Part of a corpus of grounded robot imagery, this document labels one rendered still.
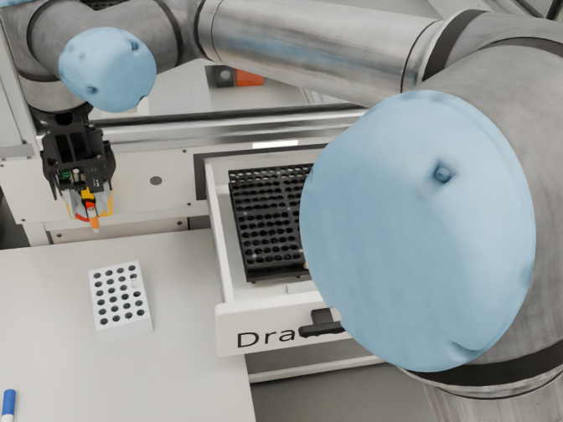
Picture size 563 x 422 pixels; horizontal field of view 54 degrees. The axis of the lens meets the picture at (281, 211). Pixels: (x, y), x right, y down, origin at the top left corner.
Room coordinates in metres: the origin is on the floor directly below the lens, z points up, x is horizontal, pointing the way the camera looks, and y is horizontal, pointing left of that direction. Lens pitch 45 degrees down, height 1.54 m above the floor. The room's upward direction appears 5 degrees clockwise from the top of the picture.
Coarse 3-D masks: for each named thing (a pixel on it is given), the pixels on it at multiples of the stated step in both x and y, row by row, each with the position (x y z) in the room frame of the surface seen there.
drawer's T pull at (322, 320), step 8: (312, 312) 0.44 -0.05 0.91; (320, 312) 0.44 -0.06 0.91; (328, 312) 0.45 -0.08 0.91; (312, 320) 0.43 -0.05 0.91; (320, 320) 0.43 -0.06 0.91; (328, 320) 0.43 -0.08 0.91; (304, 328) 0.42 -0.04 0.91; (312, 328) 0.42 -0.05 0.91; (320, 328) 0.42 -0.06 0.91; (328, 328) 0.42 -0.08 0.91; (336, 328) 0.42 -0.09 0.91; (304, 336) 0.41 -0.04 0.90
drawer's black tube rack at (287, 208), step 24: (264, 168) 0.75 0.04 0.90; (288, 168) 0.76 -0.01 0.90; (240, 192) 0.69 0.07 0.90; (264, 192) 0.69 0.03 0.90; (288, 192) 0.70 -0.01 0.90; (240, 216) 0.63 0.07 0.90; (264, 216) 0.63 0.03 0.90; (288, 216) 0.64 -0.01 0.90; (240, 240) 0.60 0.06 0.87; (264, 240) 0.58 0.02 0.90; (288, 240) 0.58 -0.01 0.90; (288, 264) 0.56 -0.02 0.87
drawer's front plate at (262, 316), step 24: (216, 312) 0.42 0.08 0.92; (240, 312) 0.42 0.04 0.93; (264, 312) 0.43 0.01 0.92; (288, 312) 0.44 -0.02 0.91; (336, 312) 0.46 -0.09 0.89; (216, 336) 0.42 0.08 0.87; (264, 336) 0.43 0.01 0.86; (288, 336) 0.44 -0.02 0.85; (312, 336) 0.45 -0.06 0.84; (336, 336) 0.46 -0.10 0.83
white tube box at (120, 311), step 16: (96, 272) 0.57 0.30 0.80; (112, 272) 0.58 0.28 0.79; (128, 272) 0.57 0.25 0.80; (96, 288) 0.54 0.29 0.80; (112, 288) 0.54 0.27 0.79; (128, 288) 0.54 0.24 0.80; (96, 304) 0.51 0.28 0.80; (112, 304) 0.51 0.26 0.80; (128, 304) 0.51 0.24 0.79; (144, 304) 0.51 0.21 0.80; (96, 320) 0.48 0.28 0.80; (112, 320) 0.48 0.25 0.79; (128, 320) 0.48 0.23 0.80; (144, 320) 0.49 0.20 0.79; (112, 336) 0.47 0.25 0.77; (128, 336) 0.47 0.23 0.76
